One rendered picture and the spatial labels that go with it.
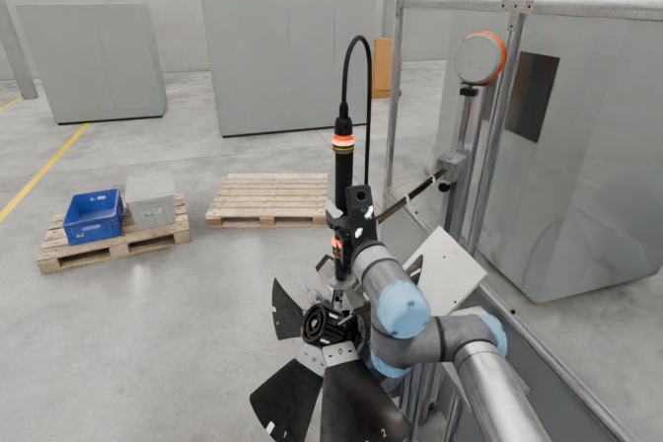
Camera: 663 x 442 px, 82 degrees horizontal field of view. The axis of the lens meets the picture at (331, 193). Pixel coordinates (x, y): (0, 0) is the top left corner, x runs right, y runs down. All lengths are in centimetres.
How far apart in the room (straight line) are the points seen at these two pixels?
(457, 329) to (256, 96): 582
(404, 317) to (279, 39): 582
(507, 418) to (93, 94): 792
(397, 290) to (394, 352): 12
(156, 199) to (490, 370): 336
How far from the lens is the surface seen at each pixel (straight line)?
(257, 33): 618
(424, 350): 68
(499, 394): 60
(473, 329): 69
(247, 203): 403
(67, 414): 284
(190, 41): 1285
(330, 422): 105
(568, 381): 151
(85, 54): 800
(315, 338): 112
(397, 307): 58
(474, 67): 135
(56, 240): 416
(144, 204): 373
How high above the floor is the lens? 206
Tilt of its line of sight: 27 degrees down
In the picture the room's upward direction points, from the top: straight up
